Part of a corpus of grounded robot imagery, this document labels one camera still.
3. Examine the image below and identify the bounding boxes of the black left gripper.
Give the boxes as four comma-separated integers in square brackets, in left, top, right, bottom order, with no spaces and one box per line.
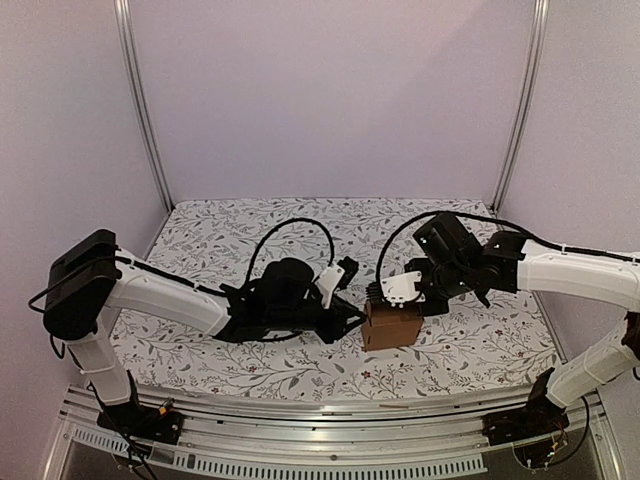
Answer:
[267,295,367,344]

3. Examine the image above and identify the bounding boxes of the brown cardboard box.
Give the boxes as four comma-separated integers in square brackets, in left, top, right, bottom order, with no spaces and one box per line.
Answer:
[361,301,423,352]

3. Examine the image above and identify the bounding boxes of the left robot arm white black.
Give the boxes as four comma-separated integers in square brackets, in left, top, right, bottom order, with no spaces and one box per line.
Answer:
[28,229,365,434]

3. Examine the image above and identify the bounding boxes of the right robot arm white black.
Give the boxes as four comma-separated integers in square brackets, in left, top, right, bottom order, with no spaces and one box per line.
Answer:
[385,212,639,436]

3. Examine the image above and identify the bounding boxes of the floral patterned table mat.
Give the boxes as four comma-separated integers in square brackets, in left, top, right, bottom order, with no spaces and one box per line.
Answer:
[111,198,559,403]

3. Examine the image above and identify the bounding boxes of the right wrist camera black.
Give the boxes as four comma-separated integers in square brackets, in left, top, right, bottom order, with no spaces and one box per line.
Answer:
[366,271,425,308]

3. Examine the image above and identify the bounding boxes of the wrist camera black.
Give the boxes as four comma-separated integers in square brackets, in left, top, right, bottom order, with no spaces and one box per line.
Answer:
[366,271,425,308]
[313,256,359,309]

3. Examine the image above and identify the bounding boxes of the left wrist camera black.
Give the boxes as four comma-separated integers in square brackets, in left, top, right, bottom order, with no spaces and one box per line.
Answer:
[313,256,359,309]

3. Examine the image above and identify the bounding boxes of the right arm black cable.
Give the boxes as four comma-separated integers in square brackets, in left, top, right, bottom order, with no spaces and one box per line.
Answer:
[374,211,640,291]

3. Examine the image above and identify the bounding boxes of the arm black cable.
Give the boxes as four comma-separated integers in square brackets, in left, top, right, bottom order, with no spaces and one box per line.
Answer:
[244,217,336,291]
[374,211,640,291]

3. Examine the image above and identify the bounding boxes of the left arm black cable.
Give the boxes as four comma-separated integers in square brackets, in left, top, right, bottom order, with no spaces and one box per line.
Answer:
[244,217,336,291]

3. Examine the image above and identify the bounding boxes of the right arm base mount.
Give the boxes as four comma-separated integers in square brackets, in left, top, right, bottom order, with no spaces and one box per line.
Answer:
[481,368,569,446]

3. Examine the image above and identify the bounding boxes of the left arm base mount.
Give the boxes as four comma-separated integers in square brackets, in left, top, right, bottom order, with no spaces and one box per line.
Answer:
[95,378,185,445]

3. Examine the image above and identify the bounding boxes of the front aluminium rail base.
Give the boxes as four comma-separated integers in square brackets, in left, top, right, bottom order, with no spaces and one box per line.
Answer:
[42,384,626,480]

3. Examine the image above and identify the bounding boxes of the right aluminium frame post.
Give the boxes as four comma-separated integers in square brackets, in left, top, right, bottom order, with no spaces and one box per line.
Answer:
[490,0,550,216]

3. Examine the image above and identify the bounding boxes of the aluminium frame post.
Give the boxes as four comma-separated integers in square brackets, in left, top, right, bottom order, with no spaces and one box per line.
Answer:
[490,0,550,216]
[114,0,175,213]

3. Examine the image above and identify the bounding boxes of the left aluminium frame post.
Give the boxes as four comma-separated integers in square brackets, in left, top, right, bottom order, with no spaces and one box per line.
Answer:
[114,0,175,213]

